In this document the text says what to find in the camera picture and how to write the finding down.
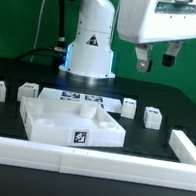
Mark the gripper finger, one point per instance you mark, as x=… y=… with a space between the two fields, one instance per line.
x=143 y=54
x=169 y=58

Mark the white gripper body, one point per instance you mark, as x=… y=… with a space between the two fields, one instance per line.
x=148 y=21

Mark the white square tabletop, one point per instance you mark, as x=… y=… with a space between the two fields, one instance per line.
x=70 y=123

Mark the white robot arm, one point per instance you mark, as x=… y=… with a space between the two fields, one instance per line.
x=89 y=57

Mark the white tag sheet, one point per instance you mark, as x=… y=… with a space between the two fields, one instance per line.
x=109 y=104

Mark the white L-shaped fence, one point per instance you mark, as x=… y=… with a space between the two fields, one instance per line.
x=178 y=175

